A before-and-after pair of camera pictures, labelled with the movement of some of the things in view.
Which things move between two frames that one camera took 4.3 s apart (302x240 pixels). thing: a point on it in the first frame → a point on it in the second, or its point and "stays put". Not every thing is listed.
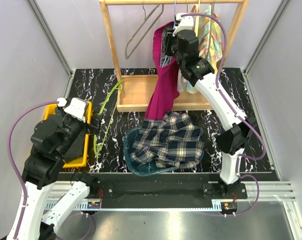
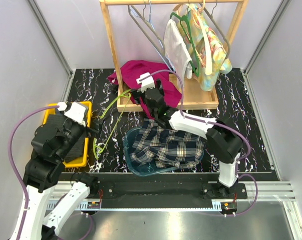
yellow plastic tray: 80,162 stays put
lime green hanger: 104,137 → 96,149
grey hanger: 126,56 → 154,32
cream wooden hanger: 195,10 → 198,12
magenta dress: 166,90 → 126,77
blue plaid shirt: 171,142 stays put
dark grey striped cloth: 76,150 stays put
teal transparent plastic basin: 148,169 stays put
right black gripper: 169,38 → 136,94
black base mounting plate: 157,190 stays put
